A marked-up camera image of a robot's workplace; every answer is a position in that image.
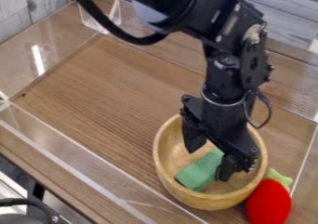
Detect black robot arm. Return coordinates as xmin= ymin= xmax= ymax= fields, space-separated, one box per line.
xmin=133 ymin=0 xmax=274 ymax=181

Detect red plush strawberry toy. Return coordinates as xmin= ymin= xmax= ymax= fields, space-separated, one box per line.
xmin=245 ymin=168 xmax=293 ymax=224

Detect black cable on floor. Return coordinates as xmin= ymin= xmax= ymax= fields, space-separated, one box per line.
xmin=0 ymin=198 xmax=60 ymax=224

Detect green rectangular block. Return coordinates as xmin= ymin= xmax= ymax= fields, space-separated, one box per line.
xmin=174 ymin=149 xmax=223 ymax=191

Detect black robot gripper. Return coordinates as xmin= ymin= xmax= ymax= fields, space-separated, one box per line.
xmin=181 ymin=89 xmax=261 ymax=182

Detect clear acrylic corner bracket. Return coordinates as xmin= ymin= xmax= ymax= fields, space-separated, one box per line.
xmin=78 ymin=0 xmax=122 ymax=36

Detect brown wooden bowl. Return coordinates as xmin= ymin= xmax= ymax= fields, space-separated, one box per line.
xmin=153 ymin=114 xmax=269 ymax=211

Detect clear acrylic tray wall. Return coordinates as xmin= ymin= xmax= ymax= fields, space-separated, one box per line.
xmin=0 ymin=92 xmax=207 ymax=224

